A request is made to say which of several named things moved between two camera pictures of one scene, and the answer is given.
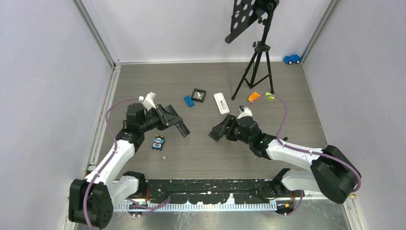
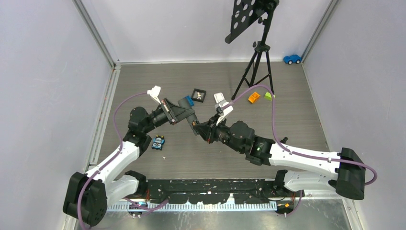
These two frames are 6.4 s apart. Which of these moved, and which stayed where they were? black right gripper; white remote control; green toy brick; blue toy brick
Moved: black right gripper
Stayed: green toy brick; white remote control; blue toy brick
